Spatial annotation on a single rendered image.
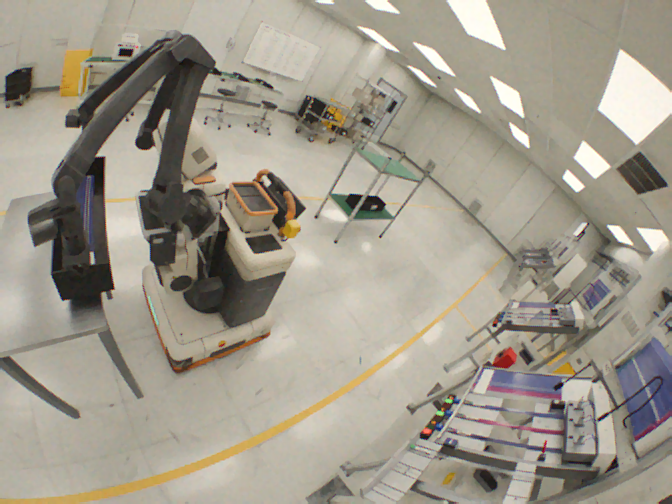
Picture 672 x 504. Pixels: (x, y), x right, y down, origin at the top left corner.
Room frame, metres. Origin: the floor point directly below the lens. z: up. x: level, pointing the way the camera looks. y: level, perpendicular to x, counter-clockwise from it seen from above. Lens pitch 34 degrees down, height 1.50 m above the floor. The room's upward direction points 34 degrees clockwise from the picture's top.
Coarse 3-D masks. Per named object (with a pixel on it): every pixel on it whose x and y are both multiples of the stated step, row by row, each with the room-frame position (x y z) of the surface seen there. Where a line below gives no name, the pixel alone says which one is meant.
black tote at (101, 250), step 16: (96, 160) 0.42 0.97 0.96; (96, 176) 0.42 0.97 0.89; (96, 192) 0.38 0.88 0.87; (96, 208) 0.33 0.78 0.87; (96, 224) 0.29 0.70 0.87; (96, 240) 0.25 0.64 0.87; (96, 256) 0.22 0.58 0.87; (64, 272) 0.09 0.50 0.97; (96, 272) 0.16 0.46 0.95; (64, 288) 0.07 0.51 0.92; (80, 288) 0.11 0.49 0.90; (96, 288) 0.15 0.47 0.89; (112, 288) 0.19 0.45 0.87
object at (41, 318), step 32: (0, 256) -0.09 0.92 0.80; (32, 256) 0.04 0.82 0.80; (0, 288) -0.13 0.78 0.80; (32, 288) -0.02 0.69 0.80; (0, 320) -0.17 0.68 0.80; (32, 320) -0.07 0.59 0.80; (64, 320) 0.03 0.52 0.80; (96, 320) 0.11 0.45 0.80; (0, 352) -0.22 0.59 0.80; (32, 384) -0.24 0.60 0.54; (128, 384) 0.09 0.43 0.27
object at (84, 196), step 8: (88, 176) 0.37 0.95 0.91; (88, 184) 0.35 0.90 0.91; (80, 192) 0.30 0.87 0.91; (88, 192) 0.33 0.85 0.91; (80, 200) 0.28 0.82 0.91; (88, 200) 0.31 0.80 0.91; (88, 208) 0.29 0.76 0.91; (88, 216) 0.27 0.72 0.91; (88, 224) 0.25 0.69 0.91; (88, 232) 0.23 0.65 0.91; (88, 240) 0.22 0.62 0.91
